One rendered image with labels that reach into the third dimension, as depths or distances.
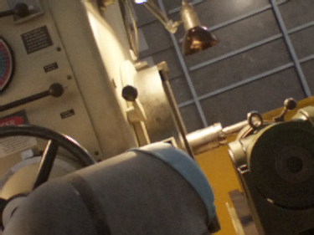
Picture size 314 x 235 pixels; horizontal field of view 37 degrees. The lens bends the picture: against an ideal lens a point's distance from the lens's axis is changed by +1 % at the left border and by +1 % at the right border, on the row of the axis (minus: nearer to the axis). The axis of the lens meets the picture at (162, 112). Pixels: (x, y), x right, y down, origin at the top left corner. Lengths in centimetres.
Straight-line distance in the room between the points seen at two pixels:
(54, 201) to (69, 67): 74
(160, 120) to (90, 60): 25
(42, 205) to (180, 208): 14
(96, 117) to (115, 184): 68
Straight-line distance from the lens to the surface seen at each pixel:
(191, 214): 51
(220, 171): 356
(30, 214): 48
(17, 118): 121
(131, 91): 109
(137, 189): 48
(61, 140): 93
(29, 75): 121
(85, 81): 117
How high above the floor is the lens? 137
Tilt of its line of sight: 3 degrees up
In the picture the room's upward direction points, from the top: 20 degrees counter-clockwise
